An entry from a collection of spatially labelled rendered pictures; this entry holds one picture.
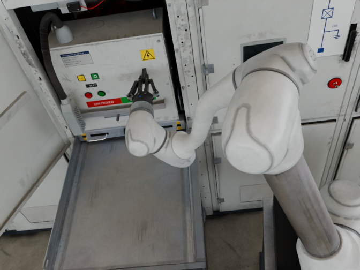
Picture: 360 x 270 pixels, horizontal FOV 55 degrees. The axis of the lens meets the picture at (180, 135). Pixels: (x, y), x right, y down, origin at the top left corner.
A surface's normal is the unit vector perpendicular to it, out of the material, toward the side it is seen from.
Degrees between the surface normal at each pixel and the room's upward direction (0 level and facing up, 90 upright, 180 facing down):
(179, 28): 90
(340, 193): 9
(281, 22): 90
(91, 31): 0
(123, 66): 90
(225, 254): 0
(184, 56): 90
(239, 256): 0
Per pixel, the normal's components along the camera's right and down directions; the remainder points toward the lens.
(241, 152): -0.41, 0.65
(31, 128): 0.92, 0.18
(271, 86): 0.04, -0.61
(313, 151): 0.02, 0.72
